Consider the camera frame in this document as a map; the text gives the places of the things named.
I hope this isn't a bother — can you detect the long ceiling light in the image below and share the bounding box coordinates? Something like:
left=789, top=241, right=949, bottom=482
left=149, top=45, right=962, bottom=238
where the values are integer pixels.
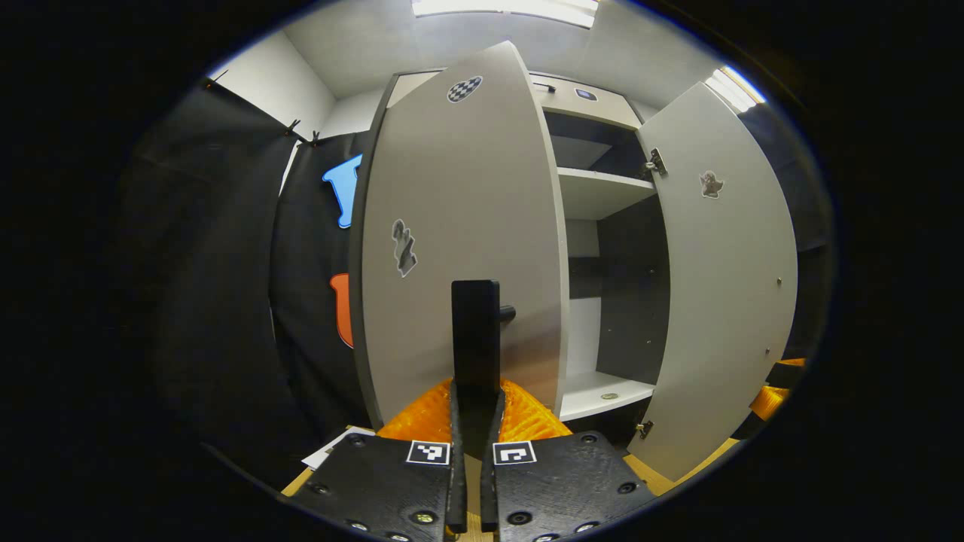
left=411, top=0, right=600, bottom=29

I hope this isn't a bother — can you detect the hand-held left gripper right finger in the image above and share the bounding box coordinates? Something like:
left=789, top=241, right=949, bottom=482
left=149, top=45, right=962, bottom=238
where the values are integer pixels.
left=480, top=376, right=657, bottom=542

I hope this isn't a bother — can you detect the black door handle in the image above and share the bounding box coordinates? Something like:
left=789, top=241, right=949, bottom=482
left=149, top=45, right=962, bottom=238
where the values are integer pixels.
left=451, top=280, right=517, bottom=460

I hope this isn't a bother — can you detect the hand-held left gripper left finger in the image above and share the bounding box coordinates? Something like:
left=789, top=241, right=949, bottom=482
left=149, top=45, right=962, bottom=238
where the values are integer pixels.
left=280, top=376, right=469, bottom=542

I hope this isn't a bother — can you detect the beige shoe cabinet door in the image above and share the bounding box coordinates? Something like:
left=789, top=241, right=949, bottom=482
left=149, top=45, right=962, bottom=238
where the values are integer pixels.
left=627, top=81, right=799, bottom=483
left=350, top=41, right=569, bottom=437

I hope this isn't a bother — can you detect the small ceiling light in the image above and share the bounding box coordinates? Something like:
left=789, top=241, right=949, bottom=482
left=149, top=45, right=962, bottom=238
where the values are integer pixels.
left=705, top=65, right=767, bottom=114

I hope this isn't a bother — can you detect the beige double-door shoe cabinet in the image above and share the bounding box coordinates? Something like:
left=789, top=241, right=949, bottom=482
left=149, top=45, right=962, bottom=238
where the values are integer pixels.
left=348, top=69, right=671, bottom=445

